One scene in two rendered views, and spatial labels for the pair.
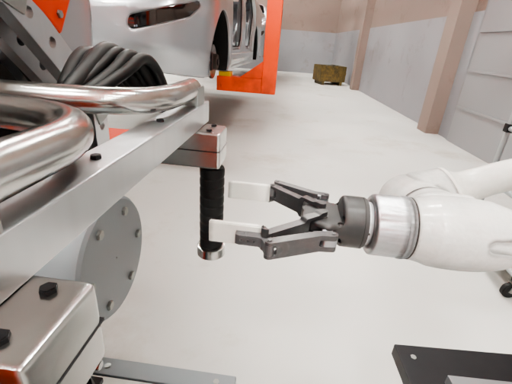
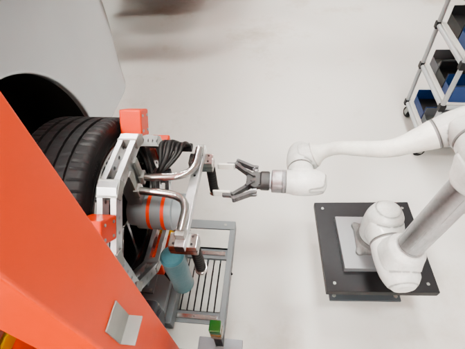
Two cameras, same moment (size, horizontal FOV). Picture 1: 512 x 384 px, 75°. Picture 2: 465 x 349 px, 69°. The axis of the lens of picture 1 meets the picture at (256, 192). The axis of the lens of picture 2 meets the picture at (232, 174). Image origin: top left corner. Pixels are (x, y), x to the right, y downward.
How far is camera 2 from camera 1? 0.90 m
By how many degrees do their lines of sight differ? 25
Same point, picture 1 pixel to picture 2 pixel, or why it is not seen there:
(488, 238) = (308, 188)
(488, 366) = (360, 210)
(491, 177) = (329, 150)
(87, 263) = not seen: hidden behind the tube
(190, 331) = (207, 199)
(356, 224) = (264, 185)
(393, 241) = (277, 190)
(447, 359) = (340, 208)
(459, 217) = (299, 181)
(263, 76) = not seen: outside the picture
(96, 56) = (168, 152)
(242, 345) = (238, 203)
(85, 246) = not seen: hidden behind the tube
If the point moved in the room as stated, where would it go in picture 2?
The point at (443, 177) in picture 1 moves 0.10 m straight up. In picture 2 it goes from (308, 151) to (311, 133)
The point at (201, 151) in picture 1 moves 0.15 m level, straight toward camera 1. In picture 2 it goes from (206, 167) to (210, 200)
